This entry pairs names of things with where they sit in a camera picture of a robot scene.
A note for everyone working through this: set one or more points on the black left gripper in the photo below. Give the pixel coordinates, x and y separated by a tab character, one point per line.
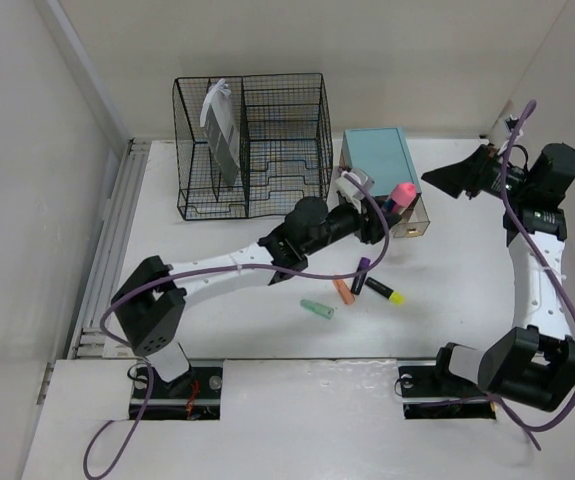
370	222

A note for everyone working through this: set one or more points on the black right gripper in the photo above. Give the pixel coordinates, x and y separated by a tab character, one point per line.
469	175

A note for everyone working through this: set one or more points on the pink colourful tube case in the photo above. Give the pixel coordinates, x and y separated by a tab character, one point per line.
401	197

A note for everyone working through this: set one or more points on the grey paper swatch booklet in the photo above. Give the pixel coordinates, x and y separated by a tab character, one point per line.
221	130

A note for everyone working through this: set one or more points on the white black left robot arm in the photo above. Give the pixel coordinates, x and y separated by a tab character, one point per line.
150	303

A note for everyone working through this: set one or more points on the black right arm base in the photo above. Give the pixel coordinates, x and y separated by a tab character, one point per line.
443	387

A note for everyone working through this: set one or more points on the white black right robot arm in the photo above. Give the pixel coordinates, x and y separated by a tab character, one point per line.
534	363

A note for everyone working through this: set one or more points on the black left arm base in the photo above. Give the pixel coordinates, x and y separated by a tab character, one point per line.
178	389

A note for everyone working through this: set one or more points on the purple cap black highlighter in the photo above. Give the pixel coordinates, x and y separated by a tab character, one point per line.
359	279

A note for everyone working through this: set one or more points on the orange highlighter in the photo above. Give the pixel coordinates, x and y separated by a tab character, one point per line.
344	291

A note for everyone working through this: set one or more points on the green highlighter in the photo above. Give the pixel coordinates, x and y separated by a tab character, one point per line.
317	308

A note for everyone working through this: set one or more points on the teal orange drawer box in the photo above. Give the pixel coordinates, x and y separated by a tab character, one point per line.
383	154

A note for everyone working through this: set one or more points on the yellow cap black highlighter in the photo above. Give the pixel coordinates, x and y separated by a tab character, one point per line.
384	291

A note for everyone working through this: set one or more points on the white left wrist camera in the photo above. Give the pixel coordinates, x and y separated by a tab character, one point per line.
352	185

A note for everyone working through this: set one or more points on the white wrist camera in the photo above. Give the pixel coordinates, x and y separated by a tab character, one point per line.
352	185
510	123

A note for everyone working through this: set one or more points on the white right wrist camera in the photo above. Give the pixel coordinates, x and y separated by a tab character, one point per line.
510	123

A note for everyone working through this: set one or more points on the black wire mesh organizer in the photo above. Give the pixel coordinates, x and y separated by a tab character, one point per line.
286	146

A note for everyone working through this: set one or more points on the aluminium rail left side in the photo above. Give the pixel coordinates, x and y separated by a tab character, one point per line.
85	339

